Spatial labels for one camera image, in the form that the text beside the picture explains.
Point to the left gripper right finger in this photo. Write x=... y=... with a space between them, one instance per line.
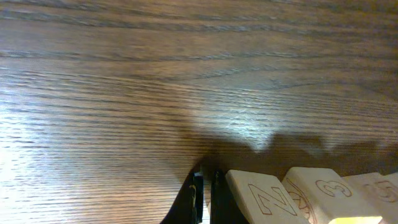
x=224 y=209

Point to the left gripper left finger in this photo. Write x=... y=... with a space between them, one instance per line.
x=187 y=207

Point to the red I block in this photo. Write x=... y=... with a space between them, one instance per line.
x=262 y=198

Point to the yellow C block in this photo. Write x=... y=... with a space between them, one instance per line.
x=324 y=197

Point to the green R block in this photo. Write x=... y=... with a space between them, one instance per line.
x=379 y=192

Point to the red A block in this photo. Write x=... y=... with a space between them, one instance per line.
x=393 y=178

